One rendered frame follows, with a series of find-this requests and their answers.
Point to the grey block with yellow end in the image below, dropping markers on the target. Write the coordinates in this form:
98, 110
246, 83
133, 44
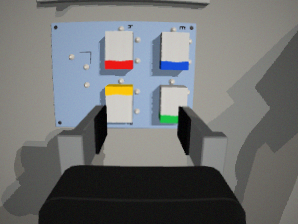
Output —
119, 102

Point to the white block with green end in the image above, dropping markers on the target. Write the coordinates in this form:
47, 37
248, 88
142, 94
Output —
171, 97

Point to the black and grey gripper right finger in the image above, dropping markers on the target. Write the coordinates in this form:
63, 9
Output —
205, 147

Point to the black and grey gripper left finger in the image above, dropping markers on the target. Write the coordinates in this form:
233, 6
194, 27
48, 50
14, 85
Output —
79, 146

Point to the grey block with red end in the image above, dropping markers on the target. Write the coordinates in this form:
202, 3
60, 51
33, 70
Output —
119, 49

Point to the grey block with blue end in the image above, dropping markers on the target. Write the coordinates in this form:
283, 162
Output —
174, 51

